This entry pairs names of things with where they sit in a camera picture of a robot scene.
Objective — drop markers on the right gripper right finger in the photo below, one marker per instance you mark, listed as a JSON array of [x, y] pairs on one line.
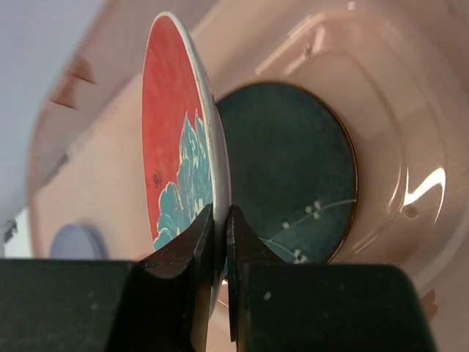
[[277, 306]]

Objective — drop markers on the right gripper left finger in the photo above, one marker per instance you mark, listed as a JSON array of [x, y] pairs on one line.
[[160, 303]]

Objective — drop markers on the dark teal glazed plate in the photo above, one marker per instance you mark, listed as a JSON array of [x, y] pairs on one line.
[[293, 169]]

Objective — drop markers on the red teal floral plate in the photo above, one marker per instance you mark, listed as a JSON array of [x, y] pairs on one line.
[[184, 149]]

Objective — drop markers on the translucent pink plastic bin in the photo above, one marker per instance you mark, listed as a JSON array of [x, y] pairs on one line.
[[396, 73]]

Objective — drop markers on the light blue plate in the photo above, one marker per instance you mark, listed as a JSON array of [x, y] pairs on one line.
[[78, 242]]

